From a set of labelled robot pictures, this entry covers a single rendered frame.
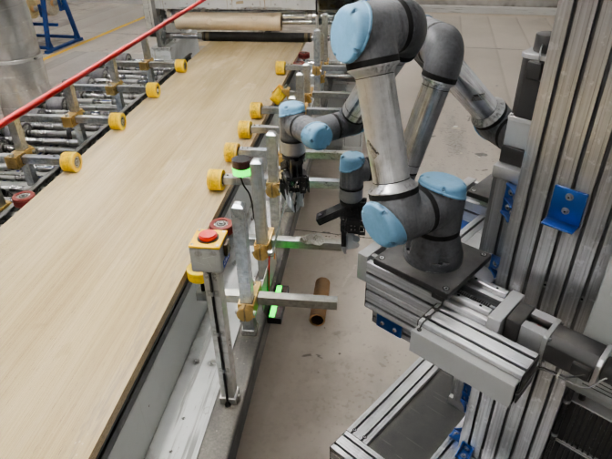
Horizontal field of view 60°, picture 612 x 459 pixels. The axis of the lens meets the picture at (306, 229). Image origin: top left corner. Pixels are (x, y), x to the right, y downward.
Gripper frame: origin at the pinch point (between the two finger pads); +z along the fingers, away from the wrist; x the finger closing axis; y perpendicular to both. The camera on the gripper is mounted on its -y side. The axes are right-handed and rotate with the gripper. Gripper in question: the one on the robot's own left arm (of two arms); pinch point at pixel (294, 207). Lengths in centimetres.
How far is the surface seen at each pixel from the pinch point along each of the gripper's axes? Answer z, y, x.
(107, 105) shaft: 14, -172, -75
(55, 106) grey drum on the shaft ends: 14, -178, -105
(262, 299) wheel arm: 17.9, 21.6, -15.1
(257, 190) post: -8.3, 1.0, -11.7
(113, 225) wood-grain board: 8, -19, -60
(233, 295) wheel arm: 17.2, 18.4, -23.5
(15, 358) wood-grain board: 9, 40, -78
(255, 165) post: -17.0, 1.1, -11.7
